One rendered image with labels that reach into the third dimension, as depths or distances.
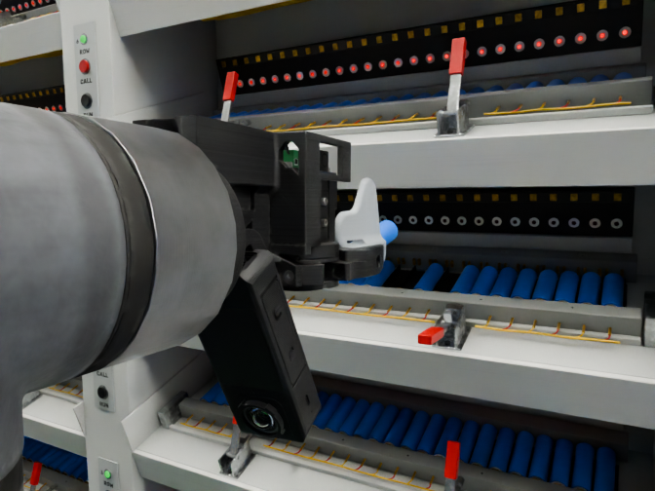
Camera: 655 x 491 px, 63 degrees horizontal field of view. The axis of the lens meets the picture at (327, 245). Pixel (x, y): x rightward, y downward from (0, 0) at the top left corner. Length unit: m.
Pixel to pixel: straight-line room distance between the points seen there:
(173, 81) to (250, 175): 0.58
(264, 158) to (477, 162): 0.27
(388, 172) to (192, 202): 0.35
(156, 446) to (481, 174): 0.55
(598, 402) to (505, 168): 0.21
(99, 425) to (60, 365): 0.68
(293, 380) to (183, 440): 0.52
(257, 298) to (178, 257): 0.08
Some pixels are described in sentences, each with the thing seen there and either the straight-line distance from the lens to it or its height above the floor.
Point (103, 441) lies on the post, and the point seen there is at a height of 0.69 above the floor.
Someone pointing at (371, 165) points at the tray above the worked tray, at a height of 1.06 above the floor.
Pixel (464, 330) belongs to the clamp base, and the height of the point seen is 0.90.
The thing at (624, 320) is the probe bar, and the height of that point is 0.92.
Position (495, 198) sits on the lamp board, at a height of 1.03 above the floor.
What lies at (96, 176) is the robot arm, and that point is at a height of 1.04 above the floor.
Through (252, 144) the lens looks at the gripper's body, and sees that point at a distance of 0.26.
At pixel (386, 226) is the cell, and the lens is 0.44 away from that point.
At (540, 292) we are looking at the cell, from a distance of 0.57.
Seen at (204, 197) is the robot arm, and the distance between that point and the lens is 0.19.
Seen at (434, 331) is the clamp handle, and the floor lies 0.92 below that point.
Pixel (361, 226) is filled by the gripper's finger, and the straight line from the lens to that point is 0.35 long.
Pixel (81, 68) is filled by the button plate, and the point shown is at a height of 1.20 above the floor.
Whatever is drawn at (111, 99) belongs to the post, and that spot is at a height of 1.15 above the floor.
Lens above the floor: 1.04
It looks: 6 degrees down
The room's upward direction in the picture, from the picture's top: 1 degrees counter-clockwise
